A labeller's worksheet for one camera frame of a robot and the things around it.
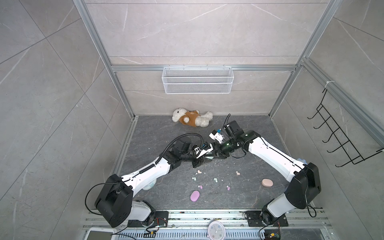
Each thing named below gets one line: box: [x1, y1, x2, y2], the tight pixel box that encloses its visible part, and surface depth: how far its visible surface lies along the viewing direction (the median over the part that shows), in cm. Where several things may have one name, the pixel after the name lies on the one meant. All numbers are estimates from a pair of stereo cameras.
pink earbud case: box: [261, 178, 274, 188], surface depth 85 cm
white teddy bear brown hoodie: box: [172, 108, 213, 128], surface depth 112 cm
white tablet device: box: [84, 227, 118, 240], surface depth 67 cm
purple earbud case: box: [190, 190, 200, 202], surface depth 81 cm
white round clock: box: [207, 220, 226, 240], surface depth 70 cm
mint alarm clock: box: [142, 179, 157, 191], surface depth 84 cm
